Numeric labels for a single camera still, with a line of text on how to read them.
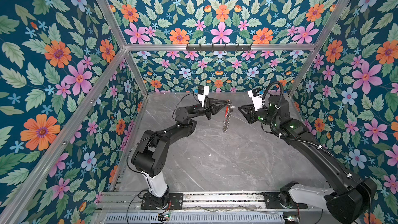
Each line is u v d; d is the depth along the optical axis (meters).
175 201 0.73
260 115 0.61
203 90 0.61
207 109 0.63
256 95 0.60
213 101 0.66
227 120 0.69
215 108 0.67
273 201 0.73
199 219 0.77
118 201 0.75
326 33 0.86
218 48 0.92
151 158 0.47
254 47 1.86
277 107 0.51
